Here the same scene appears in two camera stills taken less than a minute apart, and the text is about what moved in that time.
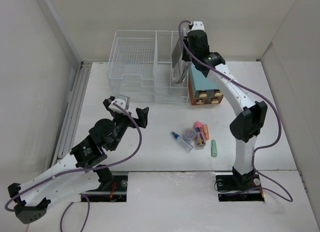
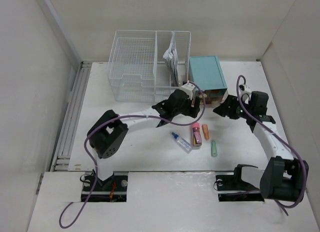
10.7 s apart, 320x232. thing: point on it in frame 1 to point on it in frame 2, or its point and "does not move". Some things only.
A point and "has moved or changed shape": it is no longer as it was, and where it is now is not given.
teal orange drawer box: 203,90 does not move
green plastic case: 213,148 does not move
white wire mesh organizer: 140,67 does not move
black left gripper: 142,114 to 191,111
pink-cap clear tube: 200,138 has moved or changed shape
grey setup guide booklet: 180,68 to 171,57
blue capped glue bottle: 185,144 does not move
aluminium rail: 66,136 does not move
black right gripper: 184,56 to 223,109
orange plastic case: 206,131 does not move
